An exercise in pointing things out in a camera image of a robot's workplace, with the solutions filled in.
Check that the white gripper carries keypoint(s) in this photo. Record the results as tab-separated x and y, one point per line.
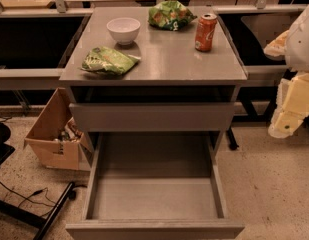
301	45

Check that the closed grey top drawer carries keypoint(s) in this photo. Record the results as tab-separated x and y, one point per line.
152	117

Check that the open grey middle drawer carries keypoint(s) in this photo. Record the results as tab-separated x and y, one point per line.
154	186

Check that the white bowl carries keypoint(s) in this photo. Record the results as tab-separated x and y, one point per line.
124	30

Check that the cardboard box with items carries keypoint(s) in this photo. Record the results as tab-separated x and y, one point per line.
45	137

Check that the black chair base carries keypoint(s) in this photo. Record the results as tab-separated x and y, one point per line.
5	149

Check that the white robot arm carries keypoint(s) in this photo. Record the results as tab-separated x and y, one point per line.
297	44

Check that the green jalapeno chip bag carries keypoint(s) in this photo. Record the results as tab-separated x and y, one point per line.
104	60

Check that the grey drawer cabinet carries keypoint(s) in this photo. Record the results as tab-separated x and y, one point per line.
170	70

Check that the orange soda can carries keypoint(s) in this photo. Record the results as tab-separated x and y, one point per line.
205	31

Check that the green orange chip bag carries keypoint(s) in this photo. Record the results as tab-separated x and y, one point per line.
170	15

